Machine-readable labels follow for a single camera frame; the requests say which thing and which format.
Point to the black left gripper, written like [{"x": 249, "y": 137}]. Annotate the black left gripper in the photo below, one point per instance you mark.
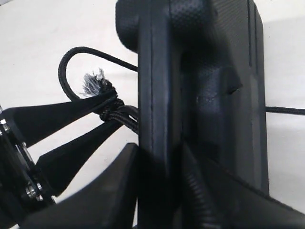
[{"x": 26, "y": 188}]

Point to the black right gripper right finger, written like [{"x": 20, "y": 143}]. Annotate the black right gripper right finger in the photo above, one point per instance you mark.
[{"x": 215, "y": 199}]

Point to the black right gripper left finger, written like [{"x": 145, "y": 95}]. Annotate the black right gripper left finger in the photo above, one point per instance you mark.
[{"x": 108, "y": 202}]

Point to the black plastic carrying case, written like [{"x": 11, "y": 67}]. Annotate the black plastic carrying case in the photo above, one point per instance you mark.
[{"x": 201, "y": 83}]

